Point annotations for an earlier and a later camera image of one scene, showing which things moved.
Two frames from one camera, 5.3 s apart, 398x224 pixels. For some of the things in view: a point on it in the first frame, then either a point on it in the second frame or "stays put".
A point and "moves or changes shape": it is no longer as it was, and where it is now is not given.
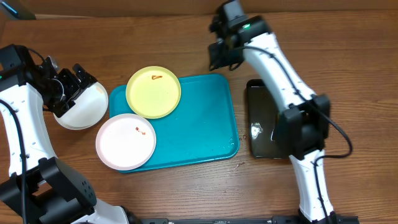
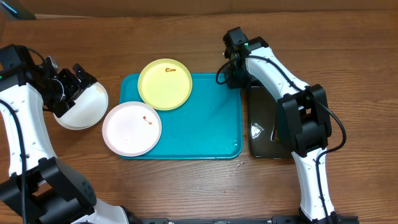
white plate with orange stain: (89, 108) stays put
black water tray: (263, 119) stays put
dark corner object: (18, 9) stays put
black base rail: (242, 220) stays put
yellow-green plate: (153, 92) moves or changes shape
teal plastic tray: (203, 127) moves or changes shape
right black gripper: (217, 54) to (232, 81)
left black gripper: (77, 84) stays put
